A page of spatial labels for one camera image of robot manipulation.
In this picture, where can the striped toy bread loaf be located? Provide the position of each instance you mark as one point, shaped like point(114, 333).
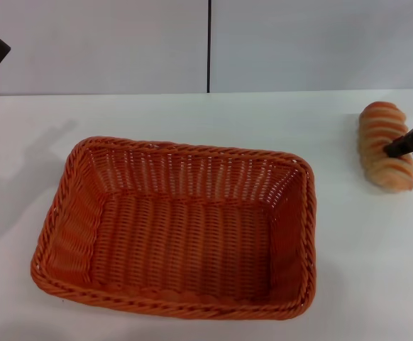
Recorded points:
point(378, 124)

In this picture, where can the orange woven plastic basket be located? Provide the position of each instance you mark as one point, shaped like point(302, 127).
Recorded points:
point(178, 234)

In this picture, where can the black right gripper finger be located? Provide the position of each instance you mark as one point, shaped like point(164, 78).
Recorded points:
point(410, 144)

